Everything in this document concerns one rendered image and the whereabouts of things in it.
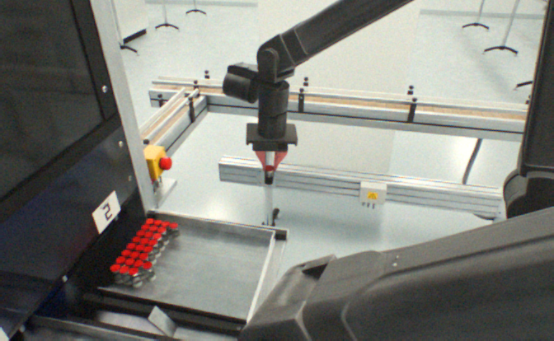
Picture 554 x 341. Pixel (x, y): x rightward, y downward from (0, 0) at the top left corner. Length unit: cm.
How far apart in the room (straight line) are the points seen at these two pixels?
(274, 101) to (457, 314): 53
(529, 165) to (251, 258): 63
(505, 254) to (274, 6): 201
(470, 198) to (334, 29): 142
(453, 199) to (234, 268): 124
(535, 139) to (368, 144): 182
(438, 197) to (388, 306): 168
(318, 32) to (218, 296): 59
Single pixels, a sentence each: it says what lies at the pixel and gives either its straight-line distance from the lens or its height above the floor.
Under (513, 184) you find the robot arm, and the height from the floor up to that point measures 125.
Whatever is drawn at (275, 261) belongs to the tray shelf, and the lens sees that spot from 93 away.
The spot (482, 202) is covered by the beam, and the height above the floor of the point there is 51.
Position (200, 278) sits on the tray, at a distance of 91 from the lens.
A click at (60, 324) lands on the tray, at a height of 90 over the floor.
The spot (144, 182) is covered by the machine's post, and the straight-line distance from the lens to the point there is 106.
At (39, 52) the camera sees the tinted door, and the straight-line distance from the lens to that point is 77.
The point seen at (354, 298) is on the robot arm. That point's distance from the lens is 21.
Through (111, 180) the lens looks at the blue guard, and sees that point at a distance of 93.
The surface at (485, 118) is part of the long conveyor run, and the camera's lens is 167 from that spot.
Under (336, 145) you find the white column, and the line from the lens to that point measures 237.
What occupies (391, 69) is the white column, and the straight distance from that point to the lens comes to 217.
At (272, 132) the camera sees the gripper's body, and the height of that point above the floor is 124.
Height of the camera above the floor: 158
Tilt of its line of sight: 33 degrees down
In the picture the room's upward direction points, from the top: straight up
